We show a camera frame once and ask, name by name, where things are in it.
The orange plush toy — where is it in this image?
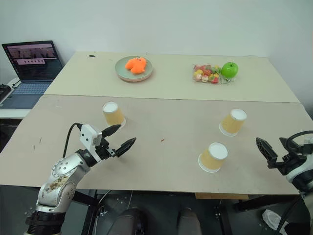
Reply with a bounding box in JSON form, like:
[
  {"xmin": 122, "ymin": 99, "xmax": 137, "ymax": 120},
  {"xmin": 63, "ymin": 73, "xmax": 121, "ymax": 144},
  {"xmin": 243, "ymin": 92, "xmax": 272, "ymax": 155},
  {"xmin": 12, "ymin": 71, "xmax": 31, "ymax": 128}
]
[{"xmin": 125, "ymin": 56, "xmax": 148, "ymax": 74}]

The black hanging cable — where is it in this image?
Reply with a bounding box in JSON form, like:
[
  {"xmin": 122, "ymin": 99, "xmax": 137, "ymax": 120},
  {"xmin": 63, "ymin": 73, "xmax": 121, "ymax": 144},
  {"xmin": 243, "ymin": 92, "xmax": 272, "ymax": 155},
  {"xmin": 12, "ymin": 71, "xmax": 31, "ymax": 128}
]
[{"xmin": 278, "ymin": 195, "xmax": 304, "ymax": 235}]

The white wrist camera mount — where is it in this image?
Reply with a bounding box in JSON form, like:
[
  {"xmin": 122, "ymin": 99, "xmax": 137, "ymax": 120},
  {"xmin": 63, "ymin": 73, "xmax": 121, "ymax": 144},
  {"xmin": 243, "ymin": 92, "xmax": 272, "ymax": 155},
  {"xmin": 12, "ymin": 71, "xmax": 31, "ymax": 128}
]
[
  {"xmin": 285, "ymin": 137, "xmax": 313, "ymax": 184},
  {"xmin": 79, "ymin": 124, "xmax": 104, "ymax": 163}
]

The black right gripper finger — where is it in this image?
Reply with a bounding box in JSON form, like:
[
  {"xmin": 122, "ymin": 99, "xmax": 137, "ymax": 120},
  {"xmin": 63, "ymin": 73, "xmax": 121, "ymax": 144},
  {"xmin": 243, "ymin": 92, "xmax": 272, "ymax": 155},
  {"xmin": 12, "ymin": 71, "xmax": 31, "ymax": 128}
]
[
  {"xmin": 255, "ymin": 137, "xmax": 279, "ymax": 164},
  {"xmin": 279, "ymin": 137, "xmax": 301, "ymax": 155}
]

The open laptop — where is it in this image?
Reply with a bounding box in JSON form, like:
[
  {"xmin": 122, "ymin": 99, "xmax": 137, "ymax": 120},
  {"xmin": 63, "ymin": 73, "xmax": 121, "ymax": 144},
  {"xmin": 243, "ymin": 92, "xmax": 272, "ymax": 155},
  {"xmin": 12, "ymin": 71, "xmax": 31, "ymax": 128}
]
[{"xmin": 1, "ymin": 40, "xmax": 65, "ymax": 110}]

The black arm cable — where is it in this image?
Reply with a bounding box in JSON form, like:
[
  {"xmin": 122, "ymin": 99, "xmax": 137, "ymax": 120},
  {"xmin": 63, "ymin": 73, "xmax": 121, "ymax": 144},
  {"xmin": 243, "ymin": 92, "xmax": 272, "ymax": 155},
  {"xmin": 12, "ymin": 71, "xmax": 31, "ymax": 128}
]
[
  {"xmin": 62, "ymin": 122, "xmax": 83, "ymax": 159},
  {"xmin": 286, "ymin": 130, "xmax": 313, "ymax": 150}
]

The green and pink plate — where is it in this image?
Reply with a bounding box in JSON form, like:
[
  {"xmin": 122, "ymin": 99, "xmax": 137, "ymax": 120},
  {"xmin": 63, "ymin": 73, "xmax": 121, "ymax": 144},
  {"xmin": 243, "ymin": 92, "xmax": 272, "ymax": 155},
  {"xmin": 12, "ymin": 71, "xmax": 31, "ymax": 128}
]
[{"xmin": 115, "ymin": 55, "xmax": 155, "ymax": 83}]

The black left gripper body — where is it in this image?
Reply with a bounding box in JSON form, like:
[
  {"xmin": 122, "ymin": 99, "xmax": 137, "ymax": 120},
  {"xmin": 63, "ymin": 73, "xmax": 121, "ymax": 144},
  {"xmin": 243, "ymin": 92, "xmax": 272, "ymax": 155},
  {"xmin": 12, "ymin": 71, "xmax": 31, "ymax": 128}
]
[{"xmin": 94, "ymin": 138, "xmax": 117, "ymax": 162}]

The tan paper cup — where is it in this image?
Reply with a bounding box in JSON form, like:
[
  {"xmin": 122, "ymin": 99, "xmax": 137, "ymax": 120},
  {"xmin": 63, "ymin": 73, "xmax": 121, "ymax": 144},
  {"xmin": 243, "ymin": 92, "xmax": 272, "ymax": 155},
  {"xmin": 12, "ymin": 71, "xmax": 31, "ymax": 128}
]
[
  {"xmin": 198, "ymin": 142, "xmax": 229, "ymax": 174},
  {"xmin": 218, "ymin": 108, "xmax": 247, "ymax": 137},
  {"xmin": 102, "ymin": 101, "xmax": 127, "ymax": 128}
]

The black device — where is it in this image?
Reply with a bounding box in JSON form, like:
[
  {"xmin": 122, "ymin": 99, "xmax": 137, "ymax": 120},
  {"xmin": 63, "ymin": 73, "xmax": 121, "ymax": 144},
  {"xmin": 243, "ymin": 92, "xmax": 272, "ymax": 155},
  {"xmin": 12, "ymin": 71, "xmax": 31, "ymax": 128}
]
[{"xmin": 0, "ymin": 83, "xmax": 12, "ymax": 105}]

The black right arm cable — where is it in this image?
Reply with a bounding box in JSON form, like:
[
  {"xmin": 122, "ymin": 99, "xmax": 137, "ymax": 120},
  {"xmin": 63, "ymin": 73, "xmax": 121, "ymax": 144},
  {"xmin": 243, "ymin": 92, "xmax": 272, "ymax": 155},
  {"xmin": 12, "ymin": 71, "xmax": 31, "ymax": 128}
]
[{"xmin": 286, "ymin": 130, "xmax": 313, "ymax": 150}]

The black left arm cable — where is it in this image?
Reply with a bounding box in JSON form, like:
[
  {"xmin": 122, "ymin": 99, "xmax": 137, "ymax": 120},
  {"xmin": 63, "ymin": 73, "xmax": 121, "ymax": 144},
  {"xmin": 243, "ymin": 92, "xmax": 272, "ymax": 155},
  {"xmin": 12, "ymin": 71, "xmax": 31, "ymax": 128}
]
[{"xmin": 62, "ymin": 122, "xmax": 83, "ymax": 159}]

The clear box of candies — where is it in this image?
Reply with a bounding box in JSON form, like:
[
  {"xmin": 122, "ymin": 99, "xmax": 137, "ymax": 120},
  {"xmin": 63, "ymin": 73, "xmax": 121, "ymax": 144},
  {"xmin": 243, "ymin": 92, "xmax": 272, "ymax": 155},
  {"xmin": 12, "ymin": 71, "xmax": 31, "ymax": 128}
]
[{"xmin": 191, "ymin": 63, "xmax": 237, "ymax": 85}]

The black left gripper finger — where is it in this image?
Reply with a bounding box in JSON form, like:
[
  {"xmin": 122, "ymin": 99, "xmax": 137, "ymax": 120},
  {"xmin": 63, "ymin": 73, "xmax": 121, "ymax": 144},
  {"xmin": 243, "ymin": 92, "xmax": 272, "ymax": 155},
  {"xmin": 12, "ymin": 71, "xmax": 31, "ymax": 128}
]
[
  {"xmin": 101, "ymin": 124, "xmax": 122, "ymax": 141},
  {"xmin": 113, "ymin": 137, "xmax": 137, "ymax": 158}
]

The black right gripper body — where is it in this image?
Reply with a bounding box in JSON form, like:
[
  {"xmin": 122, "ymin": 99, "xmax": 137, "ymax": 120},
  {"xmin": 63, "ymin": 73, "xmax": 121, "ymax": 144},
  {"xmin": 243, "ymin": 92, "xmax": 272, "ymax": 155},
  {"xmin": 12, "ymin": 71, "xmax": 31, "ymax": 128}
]
[{"xmin": 267, "ymin": 146, "xmax": 308, "ymax": 176}]

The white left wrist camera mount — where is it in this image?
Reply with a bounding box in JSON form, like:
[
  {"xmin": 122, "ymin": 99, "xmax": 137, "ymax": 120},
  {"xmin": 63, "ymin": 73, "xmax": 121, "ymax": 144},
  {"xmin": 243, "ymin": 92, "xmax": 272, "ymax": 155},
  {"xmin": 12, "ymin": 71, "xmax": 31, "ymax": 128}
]
[{"xmin": 79, "ymin": 124, "xmax": 104, "ymax": 163}]

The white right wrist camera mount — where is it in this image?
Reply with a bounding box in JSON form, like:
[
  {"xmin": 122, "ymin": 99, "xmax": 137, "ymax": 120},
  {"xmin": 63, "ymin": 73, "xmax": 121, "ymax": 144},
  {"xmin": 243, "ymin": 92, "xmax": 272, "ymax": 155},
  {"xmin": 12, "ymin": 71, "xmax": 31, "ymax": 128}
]
[{"xmin": 285, "ymin": 137, "xmax": 313, "ymax": 184}]

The green apple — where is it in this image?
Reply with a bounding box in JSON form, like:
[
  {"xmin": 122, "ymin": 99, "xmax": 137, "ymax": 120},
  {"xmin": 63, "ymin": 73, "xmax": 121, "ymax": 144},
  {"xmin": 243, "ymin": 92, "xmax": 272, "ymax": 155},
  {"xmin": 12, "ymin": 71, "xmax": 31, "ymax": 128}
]
[{"xmin": 221, "ymin": 61, "xmax": 239, "ymax": 79}]

